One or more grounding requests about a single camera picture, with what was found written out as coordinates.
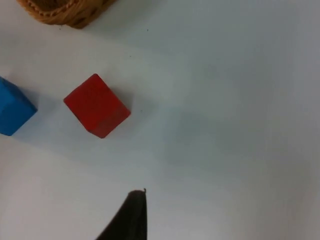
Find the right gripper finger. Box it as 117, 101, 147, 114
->
95, 188, 148, 240

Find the red cube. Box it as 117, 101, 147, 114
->
63, 73, 132, 139

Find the blue cube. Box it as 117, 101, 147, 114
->
0, 76, 39, 137

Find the pale brown wicker basket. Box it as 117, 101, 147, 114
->
16, 0, 116, 29

